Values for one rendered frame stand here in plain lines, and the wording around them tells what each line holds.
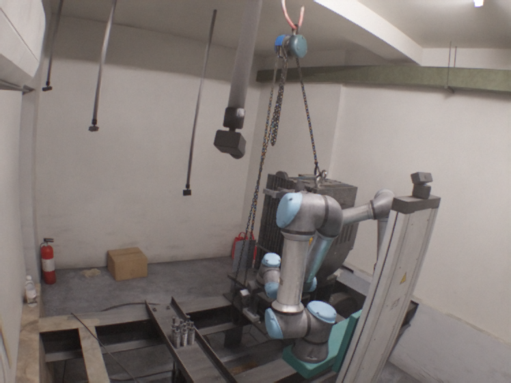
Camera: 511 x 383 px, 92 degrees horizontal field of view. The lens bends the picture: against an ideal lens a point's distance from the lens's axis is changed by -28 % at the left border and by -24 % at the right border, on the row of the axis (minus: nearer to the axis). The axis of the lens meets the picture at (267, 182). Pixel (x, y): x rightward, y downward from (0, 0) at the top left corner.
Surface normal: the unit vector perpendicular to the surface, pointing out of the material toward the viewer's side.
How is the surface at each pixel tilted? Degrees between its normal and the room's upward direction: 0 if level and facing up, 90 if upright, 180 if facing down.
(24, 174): 90
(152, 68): 90
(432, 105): 90
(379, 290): 90
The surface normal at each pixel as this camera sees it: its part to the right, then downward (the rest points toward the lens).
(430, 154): -0.80, -0.01
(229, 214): 0.58, 0.23
